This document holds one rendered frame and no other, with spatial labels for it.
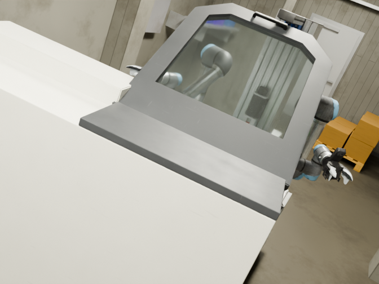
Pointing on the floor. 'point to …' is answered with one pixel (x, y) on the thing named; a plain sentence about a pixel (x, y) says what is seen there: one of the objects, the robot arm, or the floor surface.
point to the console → (62, 63)
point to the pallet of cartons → (352, 137)
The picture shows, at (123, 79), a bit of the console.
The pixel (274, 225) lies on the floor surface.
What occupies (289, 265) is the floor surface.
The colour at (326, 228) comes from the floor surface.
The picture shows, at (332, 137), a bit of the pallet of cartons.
